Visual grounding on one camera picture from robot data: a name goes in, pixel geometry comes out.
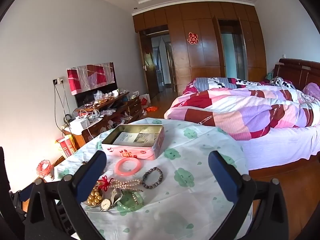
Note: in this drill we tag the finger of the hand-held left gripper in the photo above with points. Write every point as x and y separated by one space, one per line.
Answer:
25 192

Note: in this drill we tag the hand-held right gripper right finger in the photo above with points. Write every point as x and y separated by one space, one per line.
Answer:
222 177

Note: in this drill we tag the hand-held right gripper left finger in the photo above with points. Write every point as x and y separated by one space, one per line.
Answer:
91 175

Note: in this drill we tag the red knot ornament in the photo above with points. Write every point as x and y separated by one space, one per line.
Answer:
105 183

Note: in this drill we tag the pink bangle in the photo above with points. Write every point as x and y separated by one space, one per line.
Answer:
117 166

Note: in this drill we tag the small round watch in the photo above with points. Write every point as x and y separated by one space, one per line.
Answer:
105 204

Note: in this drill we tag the green translucent bangle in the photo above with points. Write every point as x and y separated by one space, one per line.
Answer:
123 209

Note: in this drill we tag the pink tin box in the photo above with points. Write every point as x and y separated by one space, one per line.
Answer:
140 148

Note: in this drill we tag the pink plastic basket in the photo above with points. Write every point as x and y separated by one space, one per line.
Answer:
44 168

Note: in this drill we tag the red and yellow carton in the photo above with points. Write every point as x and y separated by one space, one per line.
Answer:
67 148

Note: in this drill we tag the white cloth with green print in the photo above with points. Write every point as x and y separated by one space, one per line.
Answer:
180 200

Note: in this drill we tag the white box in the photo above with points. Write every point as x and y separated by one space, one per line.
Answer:
78 125

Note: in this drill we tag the printed paper sheets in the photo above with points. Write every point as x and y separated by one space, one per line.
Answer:
136 136

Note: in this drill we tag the wooden bed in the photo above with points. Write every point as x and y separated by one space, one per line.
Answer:
275 145

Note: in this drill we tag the white bed sheet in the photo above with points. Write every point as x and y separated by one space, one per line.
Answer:
280 142

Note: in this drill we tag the pink patchwork quilt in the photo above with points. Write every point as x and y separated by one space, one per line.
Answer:
245 110

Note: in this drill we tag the black television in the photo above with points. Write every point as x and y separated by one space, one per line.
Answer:
83 98

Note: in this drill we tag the wooden television cabinet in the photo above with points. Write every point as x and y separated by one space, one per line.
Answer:
132 107

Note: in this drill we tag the clear plastic bag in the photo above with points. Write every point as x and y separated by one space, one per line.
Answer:
98 95

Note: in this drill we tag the orange item on floor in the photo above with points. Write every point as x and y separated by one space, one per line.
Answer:
151 109

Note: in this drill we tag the white and red bag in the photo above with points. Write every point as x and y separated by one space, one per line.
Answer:
145 100

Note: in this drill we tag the folded patterned blanket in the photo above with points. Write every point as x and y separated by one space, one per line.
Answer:
220 83

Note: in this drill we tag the patchwork television cover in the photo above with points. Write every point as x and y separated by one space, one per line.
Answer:
90 78

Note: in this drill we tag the green cloth item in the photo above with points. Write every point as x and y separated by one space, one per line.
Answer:
269 76

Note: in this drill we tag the open wooden door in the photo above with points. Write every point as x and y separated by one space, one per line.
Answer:
150 75

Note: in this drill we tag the purple pillow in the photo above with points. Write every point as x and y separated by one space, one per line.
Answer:
312 90

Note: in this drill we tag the mirrored wardrobe door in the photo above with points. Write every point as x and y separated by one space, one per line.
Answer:
231 52

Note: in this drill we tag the wooden headboard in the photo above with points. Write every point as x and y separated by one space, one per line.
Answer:
297 72

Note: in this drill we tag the red paper decoration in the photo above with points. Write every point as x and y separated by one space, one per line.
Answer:
192 38

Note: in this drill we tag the wall socket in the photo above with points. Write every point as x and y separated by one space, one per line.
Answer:
58 81

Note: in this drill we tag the wooden wardrobe wall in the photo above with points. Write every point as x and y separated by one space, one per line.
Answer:
200 60

